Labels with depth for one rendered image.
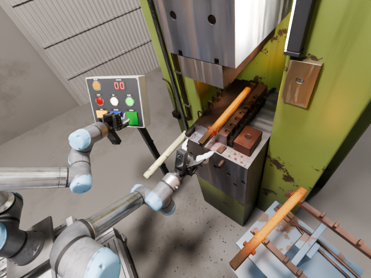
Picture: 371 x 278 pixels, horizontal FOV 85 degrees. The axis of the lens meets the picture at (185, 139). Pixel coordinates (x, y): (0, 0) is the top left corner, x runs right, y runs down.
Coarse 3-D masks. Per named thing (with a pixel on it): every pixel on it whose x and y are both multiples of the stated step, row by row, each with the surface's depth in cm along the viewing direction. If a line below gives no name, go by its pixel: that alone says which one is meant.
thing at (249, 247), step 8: (296, 192) 78; (304, 192) 77; (288, 200) 76; (296, 200) 76; (280, 208) 75; (288, 208) 75; (272, 216) 74; (280, 216) 74; (264, 224) 73; (272, 224) 72; (264, 232) 71; (256, 240) 70; (248, 248) 68; (240, 256) 67; (232, 264) 66; (240, 264) 69
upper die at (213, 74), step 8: (272, 32) 87; (264, 40) 84; (256, 48) 81; (184, 56) 75; (248, 56) 79; (184, 64) 78; (192, 64) 75; (200, 64) 72; (208, 64) 70; (216, 64) 68; (240, 64) 76; (184, 72) 81; (192, 72) 78; (200, 72) 75; (208, 72) 73; (216, 72) 70; (224, 72) 69; (232, 72) 74; (200, 80) 78; (208, 80) 76; (216, 80) 73; (224, 80) 72
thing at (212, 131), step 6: (246, 90) 110; (240, 96) 108; (234, 102) 106; (228, 108) 104; (234, 108) 104; (222, 114) 102; (228, 114) 101; (222, 120) 100; (216, 126) 98; (210, 132) 96; (216, 132) 97; (204, 138) 94; (210, 138) 97; (204, 144) 95
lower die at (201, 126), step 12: (240, 84) 117; (228, 96) 113; (252, 96) 108; (216, 108) 108; (240, 108) 105; (252, 108) 107; (204, 120) 106; (216, 120) 102; (228, 120) 101; (240, 120) 100; (204, 132) 106; (228, 132) 96; (228, 144) 101
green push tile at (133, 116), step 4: (128, 112) 113; (132, 112) 112; (136, 112) 111; (128, 116) 114; (132, 116) 113; (136, 116) 112; (132, 120) 114; (136, 120) 113; (132, 124) 115; (136, 124) 114
